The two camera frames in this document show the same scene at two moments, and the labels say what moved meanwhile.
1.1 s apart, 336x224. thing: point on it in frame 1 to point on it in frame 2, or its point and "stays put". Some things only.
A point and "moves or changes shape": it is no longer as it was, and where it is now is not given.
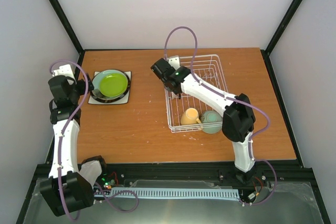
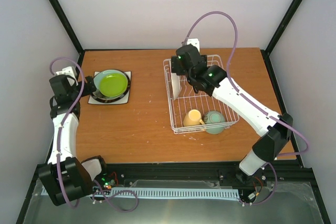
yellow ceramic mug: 190,117 moves or changes shape
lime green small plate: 113,84 stays put
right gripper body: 164,82 to 175,65
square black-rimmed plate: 125,100 stays put
